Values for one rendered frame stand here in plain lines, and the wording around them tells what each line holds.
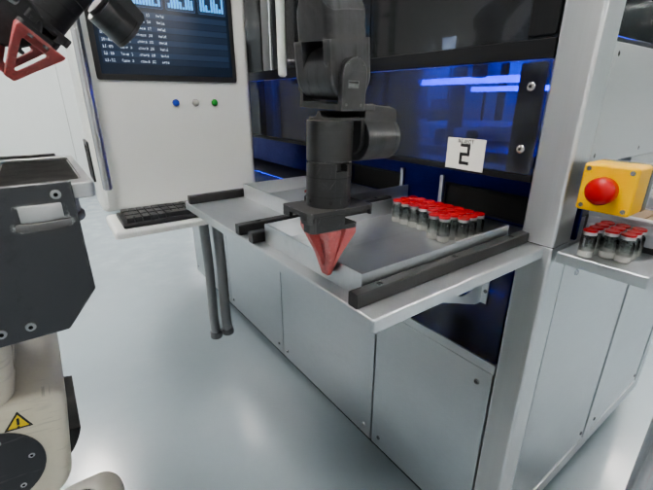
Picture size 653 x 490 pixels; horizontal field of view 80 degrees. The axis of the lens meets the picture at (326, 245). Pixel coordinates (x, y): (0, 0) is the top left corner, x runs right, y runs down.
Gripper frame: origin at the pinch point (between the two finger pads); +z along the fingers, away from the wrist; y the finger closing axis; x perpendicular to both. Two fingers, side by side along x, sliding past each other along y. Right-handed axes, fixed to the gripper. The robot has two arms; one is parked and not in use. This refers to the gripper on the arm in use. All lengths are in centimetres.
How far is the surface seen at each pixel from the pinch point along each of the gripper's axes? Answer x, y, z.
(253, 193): 48.2, 12.6, 0.1
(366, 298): -8.3, 0.0, 1.1
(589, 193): -17.4, 34.6, -9.8
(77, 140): 544, 16, 27
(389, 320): -11.2, 1.2, 3.1
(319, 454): 40, 29, 90
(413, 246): 2.1, 20.3, 1.5
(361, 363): 34, 40, 54
